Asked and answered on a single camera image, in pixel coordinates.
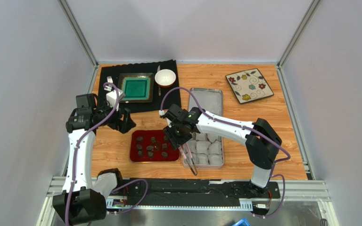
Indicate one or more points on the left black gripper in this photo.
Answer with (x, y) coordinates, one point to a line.
(124, 125)

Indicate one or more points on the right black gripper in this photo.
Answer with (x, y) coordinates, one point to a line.
(175, 138)

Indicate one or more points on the red lacquer tray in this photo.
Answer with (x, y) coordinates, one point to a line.
(161, 138)

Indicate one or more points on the silver tin with paper cups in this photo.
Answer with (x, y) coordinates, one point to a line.
(206, 151)

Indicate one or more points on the pink handled metal tongs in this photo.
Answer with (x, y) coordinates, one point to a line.
(191, 159)

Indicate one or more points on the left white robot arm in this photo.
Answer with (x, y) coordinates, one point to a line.
(82, 200)

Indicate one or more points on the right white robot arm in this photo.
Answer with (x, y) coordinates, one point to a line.
(259, 138)

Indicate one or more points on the silver tin lid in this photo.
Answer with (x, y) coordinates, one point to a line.
(209, 99)

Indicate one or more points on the green square plate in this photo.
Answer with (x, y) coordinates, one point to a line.
(137, 87)

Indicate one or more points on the white bowl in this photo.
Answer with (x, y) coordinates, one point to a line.
(165, 78)

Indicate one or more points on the silver fork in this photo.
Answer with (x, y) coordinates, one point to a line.
(109, 81)

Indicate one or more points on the silver knife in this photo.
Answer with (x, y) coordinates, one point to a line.
(159, 88)

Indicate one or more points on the floral square plate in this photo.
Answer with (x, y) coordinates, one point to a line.
(249, 85)

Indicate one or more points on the blue plastic bin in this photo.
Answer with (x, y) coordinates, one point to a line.
(242, 222)

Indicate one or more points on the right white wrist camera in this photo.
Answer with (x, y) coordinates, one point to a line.
(161, 114)

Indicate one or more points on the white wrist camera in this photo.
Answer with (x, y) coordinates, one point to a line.
(161, 114)
(114, 96)

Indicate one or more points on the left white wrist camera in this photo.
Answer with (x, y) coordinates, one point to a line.
(114, 96)

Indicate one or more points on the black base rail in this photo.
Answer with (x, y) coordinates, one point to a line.
(194, 194)

